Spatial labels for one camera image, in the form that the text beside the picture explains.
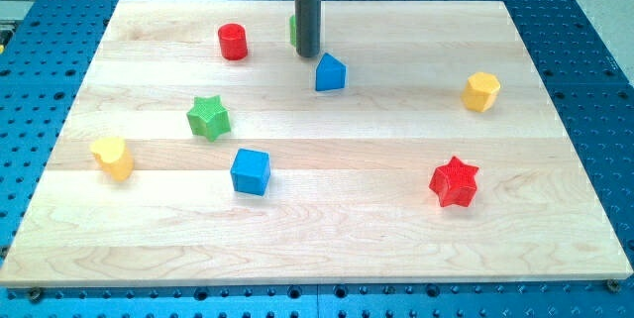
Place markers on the yellow heart block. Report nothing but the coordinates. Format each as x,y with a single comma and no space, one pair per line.
114,157

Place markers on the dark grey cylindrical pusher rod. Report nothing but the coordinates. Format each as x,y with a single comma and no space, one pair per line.
308,27

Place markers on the green star block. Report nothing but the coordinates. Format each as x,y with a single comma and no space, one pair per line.
208,118

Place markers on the blue perforated table plate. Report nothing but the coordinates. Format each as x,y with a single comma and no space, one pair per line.
582,50

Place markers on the blue cube block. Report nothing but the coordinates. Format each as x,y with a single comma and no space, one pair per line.
250,171

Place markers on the red star block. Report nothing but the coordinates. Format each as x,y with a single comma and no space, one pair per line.
454,183

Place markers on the blue triangular prism block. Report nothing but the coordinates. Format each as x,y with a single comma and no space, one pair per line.
331,74

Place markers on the red cylinder block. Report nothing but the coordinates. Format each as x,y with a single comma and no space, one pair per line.
233,41

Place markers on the yellow hexagon block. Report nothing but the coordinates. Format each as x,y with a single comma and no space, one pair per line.
481,91

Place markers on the light wooden board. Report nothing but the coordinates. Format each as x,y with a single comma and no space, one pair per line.
348,198

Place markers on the green cylinder block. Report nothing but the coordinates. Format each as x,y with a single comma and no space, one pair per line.
292,30

